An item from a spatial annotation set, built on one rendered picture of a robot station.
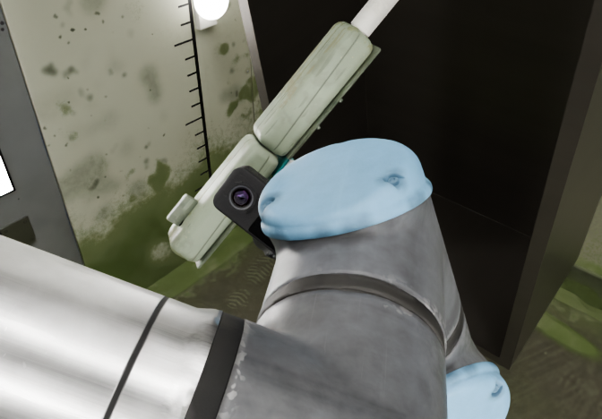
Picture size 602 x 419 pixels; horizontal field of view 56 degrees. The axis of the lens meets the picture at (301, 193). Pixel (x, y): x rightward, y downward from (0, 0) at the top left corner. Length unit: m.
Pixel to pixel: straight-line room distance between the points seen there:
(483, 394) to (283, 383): 0.19
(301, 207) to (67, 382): 0.13
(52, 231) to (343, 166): 1.38
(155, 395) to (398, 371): 0.09
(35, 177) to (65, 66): 0.29
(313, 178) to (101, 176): 1.36
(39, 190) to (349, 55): 1.11
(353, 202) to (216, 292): 1.70
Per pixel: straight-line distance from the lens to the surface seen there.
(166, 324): 0.21
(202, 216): 0.61
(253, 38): 1.07
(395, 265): 0.26
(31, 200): 1.56
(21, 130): 1.48
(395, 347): 0.23
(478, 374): 0.36
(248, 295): 1.92
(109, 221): 1.72
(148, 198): 1.77
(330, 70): 0.59
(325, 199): 0.27
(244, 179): 0.49
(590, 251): 2.03
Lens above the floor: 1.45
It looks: 37 degrees down
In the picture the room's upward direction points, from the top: straight up
